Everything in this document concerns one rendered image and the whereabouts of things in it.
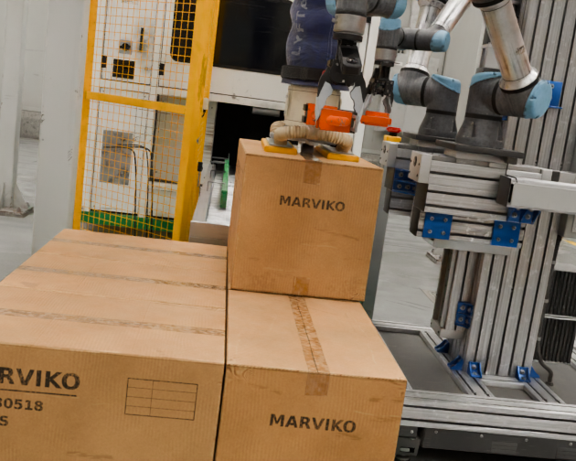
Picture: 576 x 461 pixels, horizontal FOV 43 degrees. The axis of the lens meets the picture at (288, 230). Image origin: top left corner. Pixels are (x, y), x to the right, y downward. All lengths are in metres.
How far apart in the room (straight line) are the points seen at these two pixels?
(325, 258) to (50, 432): 0.92
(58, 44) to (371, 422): 2.42
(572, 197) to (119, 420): 1.48
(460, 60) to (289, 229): 10.17
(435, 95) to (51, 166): 1.77
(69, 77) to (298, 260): 1.74
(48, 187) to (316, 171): 1.77
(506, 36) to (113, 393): 1.43
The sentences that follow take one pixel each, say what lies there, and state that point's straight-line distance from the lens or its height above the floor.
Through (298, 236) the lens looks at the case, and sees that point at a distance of 2.14.
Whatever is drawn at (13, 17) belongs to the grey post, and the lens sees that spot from 5.81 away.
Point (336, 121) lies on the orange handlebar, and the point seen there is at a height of 1.07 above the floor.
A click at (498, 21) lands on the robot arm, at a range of 2.21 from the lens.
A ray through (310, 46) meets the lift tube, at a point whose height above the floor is 1.27.
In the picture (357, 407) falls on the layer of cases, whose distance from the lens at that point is 1.67.
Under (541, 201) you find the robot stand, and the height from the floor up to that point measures 0.90.
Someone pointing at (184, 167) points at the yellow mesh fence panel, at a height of 0.72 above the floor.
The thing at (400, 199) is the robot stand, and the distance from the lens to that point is 2.87.
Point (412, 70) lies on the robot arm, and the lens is 2.96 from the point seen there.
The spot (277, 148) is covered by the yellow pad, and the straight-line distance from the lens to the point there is 2.22.
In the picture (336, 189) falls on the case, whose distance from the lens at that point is 2.13.
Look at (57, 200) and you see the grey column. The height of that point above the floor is 0.51.
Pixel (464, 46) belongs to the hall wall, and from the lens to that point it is 12.20.
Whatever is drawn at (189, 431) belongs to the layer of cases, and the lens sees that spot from 1.67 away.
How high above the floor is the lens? 1.11
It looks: 10 degrees down
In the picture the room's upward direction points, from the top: 7 degrees clockwise
